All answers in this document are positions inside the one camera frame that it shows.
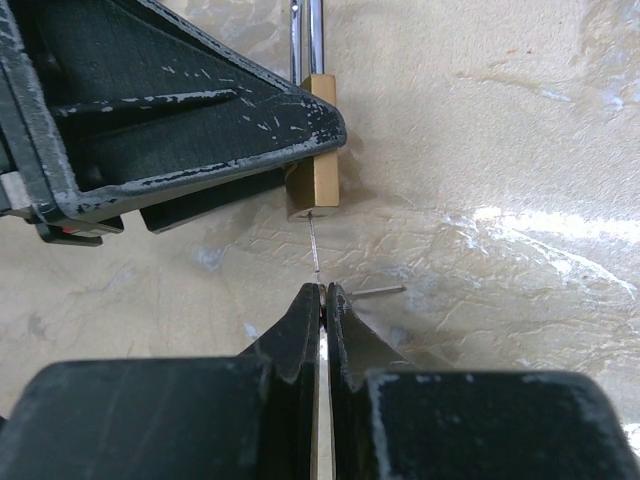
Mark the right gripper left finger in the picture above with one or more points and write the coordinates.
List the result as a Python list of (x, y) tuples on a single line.
[(248, 416)]

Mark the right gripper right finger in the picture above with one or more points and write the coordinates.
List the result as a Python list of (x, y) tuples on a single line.
[(392, 420)]

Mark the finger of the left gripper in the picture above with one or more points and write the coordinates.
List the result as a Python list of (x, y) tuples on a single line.
[(109, 107)]

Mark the small silver keys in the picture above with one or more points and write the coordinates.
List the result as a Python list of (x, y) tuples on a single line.
[(325, 277)]

